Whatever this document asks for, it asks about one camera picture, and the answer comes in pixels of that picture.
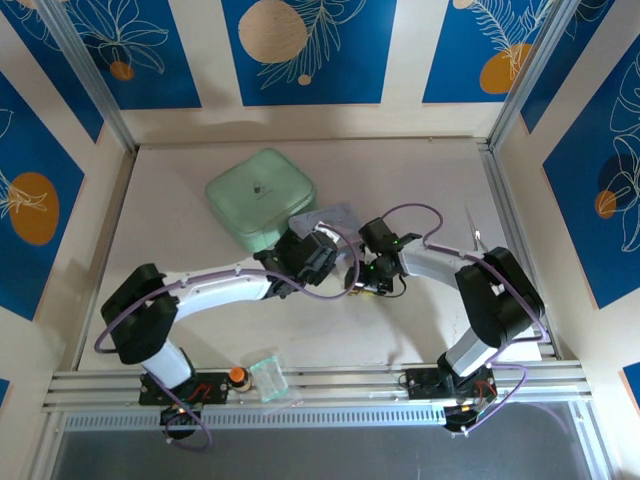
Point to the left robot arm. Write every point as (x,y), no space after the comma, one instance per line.
(220,292)

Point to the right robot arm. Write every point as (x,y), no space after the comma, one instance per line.
(500,300)

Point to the clear plastic bag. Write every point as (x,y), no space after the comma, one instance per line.
(332,216)

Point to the green zip case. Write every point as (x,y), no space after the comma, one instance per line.
(260,200)

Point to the metal surgical scissors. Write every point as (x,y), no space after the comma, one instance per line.
(476,231)

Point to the small bottle orange cap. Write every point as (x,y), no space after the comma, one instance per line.
(239,379)

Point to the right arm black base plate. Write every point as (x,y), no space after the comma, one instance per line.
(425,386)

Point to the aluminium frame rail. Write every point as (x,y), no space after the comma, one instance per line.
(340,387)

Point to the aluminium side rail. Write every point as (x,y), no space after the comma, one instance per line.
(510,210)

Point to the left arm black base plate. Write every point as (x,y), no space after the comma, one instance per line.
(215,392)

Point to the blue floral wall panel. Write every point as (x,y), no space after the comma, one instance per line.
(310,50)
(32,200)
(140,55)
(480,50)
(597,215)

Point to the aluminium frame post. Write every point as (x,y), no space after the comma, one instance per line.
(532,65)
(85,70)

